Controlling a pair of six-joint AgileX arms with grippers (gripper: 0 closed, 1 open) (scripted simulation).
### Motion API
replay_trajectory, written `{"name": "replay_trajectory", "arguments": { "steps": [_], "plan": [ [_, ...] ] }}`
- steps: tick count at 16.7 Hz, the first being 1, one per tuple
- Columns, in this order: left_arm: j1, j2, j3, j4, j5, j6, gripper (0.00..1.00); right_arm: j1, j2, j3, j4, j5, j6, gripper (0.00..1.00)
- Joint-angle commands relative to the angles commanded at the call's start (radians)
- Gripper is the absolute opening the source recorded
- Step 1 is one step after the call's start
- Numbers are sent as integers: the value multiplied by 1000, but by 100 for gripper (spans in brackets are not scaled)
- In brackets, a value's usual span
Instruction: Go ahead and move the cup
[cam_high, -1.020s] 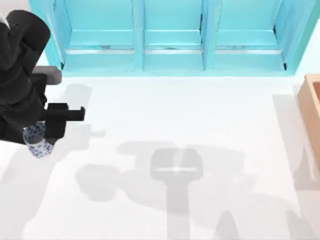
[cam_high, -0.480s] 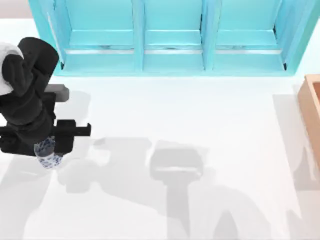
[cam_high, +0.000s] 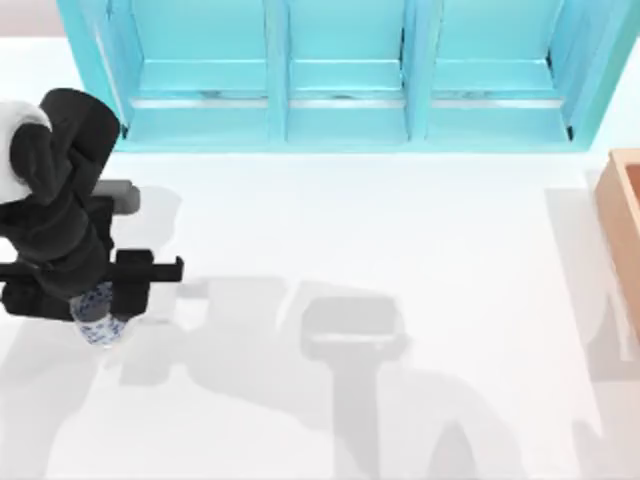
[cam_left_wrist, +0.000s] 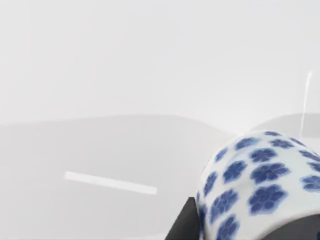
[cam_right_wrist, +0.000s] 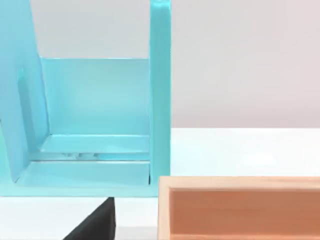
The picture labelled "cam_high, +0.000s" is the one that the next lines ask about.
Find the blue and white patterned cup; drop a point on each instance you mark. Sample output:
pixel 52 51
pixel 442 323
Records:
pixel 100 330

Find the light blue rack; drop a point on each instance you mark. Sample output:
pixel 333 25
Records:
pixel 345 120

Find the salmon-coloured shallow box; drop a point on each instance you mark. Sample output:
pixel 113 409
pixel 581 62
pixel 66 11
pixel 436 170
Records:
pixel 612 215

